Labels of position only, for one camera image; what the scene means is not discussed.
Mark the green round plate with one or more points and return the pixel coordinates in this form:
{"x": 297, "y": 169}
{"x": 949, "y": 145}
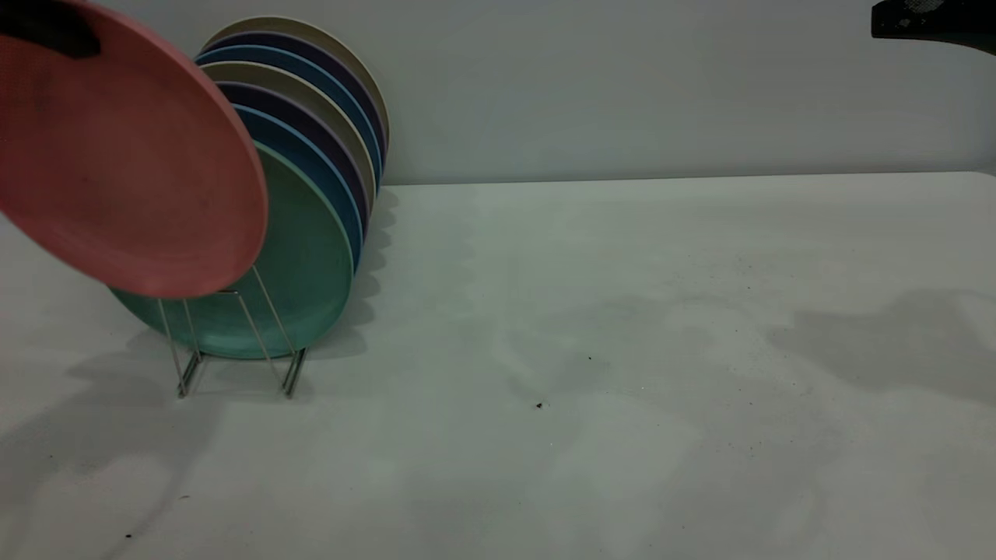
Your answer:
{"x": 311, "y": 257}

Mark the beige round plate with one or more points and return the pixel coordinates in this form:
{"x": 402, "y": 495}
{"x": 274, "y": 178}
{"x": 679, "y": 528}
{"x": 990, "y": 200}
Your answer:
{"x": 311, "y": 95}
{"x": 311, "y": 29}

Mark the dark purple round plate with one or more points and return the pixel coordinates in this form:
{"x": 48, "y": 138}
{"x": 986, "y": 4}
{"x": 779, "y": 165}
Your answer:
{"x": 319, "y": 128}
{"x": 311, "y": 47}

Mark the pink round plate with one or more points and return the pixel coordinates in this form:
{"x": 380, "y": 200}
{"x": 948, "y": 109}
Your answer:
{"x": 132, "y": 155}

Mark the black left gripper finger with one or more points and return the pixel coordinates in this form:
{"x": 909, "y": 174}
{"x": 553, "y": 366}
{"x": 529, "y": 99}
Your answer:
{"x": 47, "y": 33}

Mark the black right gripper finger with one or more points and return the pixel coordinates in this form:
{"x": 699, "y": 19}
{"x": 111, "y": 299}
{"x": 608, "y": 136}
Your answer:
{"x": 941, "y": 23}

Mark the blue round plate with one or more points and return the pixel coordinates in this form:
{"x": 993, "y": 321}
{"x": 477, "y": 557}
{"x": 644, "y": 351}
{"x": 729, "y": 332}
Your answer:
{"x": 327, "y": 167}
{"x": 311, "y": 70}

